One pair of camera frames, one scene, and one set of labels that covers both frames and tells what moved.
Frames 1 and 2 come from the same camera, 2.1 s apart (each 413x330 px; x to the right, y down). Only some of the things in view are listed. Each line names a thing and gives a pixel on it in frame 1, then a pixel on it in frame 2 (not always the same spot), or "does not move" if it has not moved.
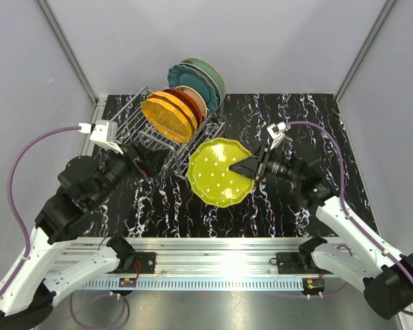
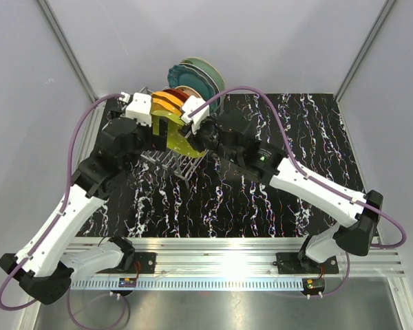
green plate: x=210 y=176 → x=175 y=141
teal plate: x=182 y=75 does not move
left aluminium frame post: x=69 y=51 does not move
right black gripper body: x=268 y=163 → x=206 y=136
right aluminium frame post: x=365 y=47 does not move
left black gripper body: x=119 y=164 → x=144 y=139
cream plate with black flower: x=195 y=95 does not move
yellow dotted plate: x=180 y=104 does not move
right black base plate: x=288 y=263 does not move
